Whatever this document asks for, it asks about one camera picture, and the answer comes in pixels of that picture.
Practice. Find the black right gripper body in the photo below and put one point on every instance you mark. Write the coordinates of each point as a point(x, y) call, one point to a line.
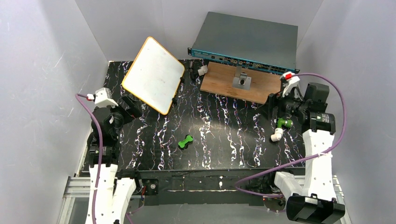
point(279, 103)

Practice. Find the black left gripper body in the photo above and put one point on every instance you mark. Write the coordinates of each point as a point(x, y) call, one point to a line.
point(125, 104)

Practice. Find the yellow framed whiteboard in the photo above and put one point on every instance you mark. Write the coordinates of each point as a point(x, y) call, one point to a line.
point(154, 76)

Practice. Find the green black whiteboard eraser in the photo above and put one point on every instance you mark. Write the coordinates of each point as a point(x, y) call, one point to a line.
point(183, 144)

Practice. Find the white pvc elbow far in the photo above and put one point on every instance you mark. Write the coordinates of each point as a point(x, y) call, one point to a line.
point(202, 70)

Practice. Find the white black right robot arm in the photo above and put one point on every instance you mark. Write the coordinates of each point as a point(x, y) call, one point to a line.
point(315, 202)

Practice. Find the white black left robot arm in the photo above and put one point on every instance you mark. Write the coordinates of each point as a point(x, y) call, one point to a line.
point(110, 189)

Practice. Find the white pvc elbow near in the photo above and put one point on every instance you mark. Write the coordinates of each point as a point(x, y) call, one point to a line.
point(277, 135)

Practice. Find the brown wooden board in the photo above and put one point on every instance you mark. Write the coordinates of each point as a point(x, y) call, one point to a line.
point(219, 80)

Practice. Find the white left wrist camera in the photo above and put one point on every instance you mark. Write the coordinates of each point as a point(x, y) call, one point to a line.
point(102, 98)

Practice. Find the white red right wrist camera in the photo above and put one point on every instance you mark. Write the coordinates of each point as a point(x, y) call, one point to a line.
point(289, 81)

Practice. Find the silver metal bracket stand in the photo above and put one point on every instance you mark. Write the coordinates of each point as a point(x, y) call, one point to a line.
point(241, 80)

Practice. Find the teal grey network switch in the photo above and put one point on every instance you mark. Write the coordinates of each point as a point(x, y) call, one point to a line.
point(250, 43)

